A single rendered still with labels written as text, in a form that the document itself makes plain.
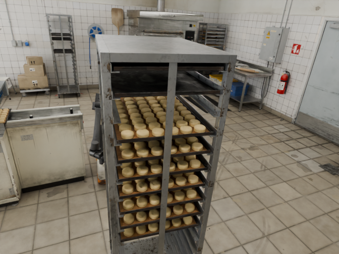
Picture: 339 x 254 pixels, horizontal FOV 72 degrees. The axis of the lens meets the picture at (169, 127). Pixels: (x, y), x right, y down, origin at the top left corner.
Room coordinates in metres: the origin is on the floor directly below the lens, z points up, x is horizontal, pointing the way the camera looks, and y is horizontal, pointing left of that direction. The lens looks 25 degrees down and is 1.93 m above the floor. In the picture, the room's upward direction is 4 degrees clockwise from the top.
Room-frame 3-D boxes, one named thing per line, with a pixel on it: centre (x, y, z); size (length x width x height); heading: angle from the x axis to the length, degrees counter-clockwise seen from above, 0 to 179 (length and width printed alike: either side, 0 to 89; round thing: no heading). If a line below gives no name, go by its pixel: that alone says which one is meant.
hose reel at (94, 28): (6.25, 2.00, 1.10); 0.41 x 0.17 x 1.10; 114
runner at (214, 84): (1.18, -0.08, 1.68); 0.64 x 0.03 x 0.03; 19
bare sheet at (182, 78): (1.11, 0.10, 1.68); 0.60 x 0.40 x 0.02; 19
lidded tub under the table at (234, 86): (5.86, -1.65, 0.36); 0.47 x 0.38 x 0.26; 116
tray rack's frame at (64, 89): (5.60, 2.58, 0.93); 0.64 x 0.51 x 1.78; 27
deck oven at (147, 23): (6.40, 0.33, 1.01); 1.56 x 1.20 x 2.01; 114
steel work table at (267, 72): (6.13, -1.53, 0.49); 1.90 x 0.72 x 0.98; 24
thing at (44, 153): (2.33, 1.37, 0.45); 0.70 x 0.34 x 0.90; 117
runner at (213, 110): (1.18, -0.08, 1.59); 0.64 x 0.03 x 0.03; 19
